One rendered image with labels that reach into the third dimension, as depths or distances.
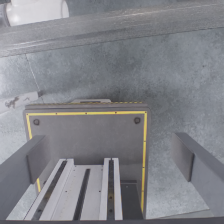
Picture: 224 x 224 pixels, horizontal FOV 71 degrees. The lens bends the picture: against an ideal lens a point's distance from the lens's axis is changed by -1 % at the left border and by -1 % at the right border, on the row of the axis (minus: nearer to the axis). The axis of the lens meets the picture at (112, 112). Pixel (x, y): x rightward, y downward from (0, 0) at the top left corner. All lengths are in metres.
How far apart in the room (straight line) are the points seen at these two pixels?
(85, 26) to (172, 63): 0.90
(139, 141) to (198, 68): 0.69
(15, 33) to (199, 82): 1.15
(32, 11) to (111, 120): 0.59
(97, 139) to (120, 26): 0.65
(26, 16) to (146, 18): 0.31
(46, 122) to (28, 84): 0.44
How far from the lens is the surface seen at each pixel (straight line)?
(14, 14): 0.55
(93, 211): 0.74
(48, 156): 0.17
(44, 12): 0.52
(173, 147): 0.17
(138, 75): 1.16
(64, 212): 0.76
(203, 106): 1.36
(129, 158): 0.97
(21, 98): 1.01
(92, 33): 0.40
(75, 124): 0.90
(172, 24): 0.43
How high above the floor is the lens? 1.15
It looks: 76 degrees down
